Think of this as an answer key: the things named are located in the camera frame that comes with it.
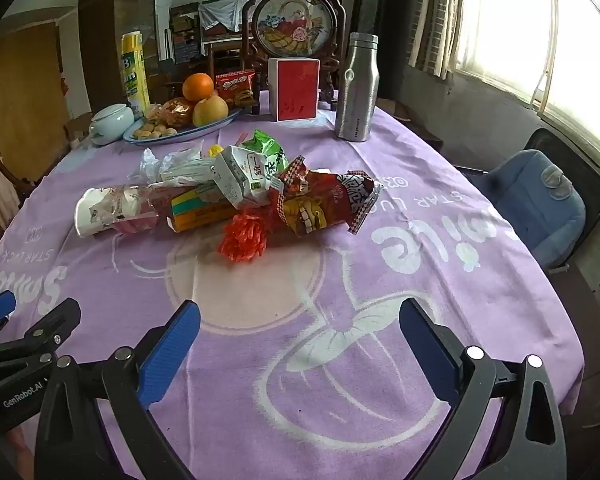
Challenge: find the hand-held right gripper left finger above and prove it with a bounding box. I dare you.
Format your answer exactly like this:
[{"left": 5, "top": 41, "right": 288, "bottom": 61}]
[{"left": 34, "top": 300, "right": 202, "bottom": 480}]

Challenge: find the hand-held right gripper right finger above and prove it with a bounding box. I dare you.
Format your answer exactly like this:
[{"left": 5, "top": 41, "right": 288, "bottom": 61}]
[{"left": 399, "top": 298, "right": 568, "bottom": 480}]

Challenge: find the clear plastic cup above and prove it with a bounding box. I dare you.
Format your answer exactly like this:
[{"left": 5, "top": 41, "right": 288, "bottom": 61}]
[{"left": 75, "top": 185, "right": 173, "bottom": 238}]

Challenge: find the orange and green cardboard box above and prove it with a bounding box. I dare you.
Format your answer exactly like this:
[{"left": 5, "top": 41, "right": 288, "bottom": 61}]
[{"left": 170, "top": 185, "right": 246, "bottom": 233}]

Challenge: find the green and white drink carton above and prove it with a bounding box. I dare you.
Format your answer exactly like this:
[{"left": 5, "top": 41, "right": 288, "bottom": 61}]
[{"left": 214, "top": 129, "right": 290, "bottom": 209}]

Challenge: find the purple printed tablecloth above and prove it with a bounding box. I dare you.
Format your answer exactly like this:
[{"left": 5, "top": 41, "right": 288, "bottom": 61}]
[{"left": 0, "top": 87, "right": 583, "bottom": 480}]

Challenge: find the red plastic pompom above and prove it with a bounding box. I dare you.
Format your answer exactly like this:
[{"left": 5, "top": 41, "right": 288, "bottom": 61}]
[{"left": 217, "top": 212, "right": 271, "bottom": 262}]

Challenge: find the crumpled clear plastic wrap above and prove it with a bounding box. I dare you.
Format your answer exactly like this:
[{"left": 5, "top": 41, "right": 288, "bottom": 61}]
[{"left": 140, "top": 147, "right": 203, "bottom": 183}]

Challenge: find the white flat packet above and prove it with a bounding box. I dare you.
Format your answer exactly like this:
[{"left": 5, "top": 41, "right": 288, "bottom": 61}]
[{"left": 159, "top": 157, "right": 216, "bottom": 186}]

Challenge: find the red snack bag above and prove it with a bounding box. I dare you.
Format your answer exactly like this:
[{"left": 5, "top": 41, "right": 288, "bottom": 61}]
[{"left": 272, "top": 155, "right": 385, "bottom": 236}]

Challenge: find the blue cushioned chair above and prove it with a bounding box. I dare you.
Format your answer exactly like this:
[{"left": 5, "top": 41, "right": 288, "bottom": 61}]
[{"left": 455, "top": 127, "right": 600, "bottom": 276}]

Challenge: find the white ceramic lidded pot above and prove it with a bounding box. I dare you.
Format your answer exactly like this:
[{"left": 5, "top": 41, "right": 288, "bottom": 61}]
[{"left": 89, "top": 103, "right": 135, "bottom": 146}]

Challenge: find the brown wooden door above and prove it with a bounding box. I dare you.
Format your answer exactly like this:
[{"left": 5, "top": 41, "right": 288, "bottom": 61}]
[{"left": 0, "top": 25, "right": 91, "bottom": 181}]

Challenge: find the pile of small cookies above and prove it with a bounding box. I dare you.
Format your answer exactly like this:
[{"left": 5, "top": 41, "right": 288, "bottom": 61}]
[{"left": 132, "top": 117, "right": 178, "bottom": 140}]

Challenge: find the oval blue-rimmed plate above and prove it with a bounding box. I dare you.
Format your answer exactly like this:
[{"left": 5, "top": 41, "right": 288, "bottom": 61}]
[{"left": 123, "top": 107, "right": 243, "bottom": 145}]

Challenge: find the wrapped brown bread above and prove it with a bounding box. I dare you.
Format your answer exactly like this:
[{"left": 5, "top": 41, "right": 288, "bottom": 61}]
[{"left": 160, "top": 97, "right": 197, "bottom": 127}]

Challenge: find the yellow round fruit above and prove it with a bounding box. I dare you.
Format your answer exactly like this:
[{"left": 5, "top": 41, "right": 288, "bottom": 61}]
[{"left": 192, "top": 95, "right": 230, "bottom": 128}]

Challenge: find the tall yellow canister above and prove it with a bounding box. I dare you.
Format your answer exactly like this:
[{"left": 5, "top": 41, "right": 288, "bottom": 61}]
[{"left": 121, "top": 31, "right": 151, "bottom": 118}]

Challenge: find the orange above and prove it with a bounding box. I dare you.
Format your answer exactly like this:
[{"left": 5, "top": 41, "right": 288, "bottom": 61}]
[{"left": 182, "top": 73, "right": 216, "bottom": 103}]

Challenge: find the steel drink bottle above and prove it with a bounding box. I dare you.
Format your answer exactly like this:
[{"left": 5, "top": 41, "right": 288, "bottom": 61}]
[{"left": 334, "top": 32, "right": 379, "bottom": 142}]

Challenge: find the red biscuit packet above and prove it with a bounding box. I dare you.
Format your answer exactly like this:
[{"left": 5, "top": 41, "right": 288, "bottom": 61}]
[{"left": 215, "top": 69, "right": 257, "bottom": 108}]

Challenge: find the wooden cabinet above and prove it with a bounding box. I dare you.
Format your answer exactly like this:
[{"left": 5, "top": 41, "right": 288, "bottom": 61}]
[{"left": 78, "top": 0, "right": 158, "bottom": 116}]

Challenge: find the red and white box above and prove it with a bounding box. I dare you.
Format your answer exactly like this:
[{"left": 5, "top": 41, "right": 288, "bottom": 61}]
[{"left": 268, "top": 57, "right": 321, "bottom": 123}]

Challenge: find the plaid curtain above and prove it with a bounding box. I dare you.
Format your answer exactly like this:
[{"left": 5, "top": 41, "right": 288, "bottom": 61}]
[{"left": 407, "top": 0, "right": 473, "bottom": 81}]

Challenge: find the bright window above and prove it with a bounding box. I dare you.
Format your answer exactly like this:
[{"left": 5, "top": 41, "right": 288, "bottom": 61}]
[{"left": 455, "top": 0, "right": 600, "bottom": 186}]

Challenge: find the white hanging cloth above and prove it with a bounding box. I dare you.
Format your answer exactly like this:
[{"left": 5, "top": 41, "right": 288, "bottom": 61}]
[{"left": 198, "top": 0, "right": 251, "bottom": 31}]

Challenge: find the round embroidered table screen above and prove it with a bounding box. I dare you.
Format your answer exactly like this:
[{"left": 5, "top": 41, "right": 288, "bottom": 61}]
[{"left": 241, "top": 0, "right": 348, "bottom": 116}]

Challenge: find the dark framed mirror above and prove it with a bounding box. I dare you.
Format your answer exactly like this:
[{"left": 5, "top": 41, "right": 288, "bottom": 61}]
[{"left": 355, "top": 0, "right": 386, "bottom": 36}]

